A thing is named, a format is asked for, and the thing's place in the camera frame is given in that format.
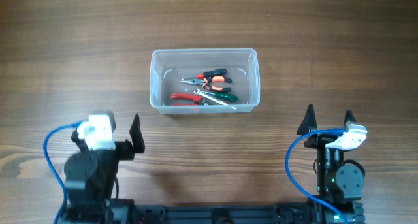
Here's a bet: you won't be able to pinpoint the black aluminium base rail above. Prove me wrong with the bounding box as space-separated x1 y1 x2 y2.
137 201 365 224

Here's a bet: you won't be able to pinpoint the orange black needle-nose pliers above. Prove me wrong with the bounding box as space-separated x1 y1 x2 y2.
180 76 233 93

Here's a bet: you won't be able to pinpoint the clear plastic container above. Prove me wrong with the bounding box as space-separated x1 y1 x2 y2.
150 48 261 114

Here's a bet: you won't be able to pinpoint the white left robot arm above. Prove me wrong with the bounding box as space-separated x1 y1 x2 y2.
57 112 146 223

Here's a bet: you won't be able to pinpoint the red black screwdriver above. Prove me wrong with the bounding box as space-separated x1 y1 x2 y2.
196 69 227 79

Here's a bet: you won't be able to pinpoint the red handled cutter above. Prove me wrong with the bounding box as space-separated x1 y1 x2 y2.
170 93 210 106

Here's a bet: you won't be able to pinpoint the green handled screwdriver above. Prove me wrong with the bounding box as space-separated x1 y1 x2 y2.
204 91 238 102

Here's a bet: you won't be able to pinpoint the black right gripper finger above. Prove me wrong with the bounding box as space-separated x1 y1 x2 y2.
297 104 317 135
344 110 356 125

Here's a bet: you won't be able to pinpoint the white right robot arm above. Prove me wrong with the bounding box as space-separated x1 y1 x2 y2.
289 104 368 223

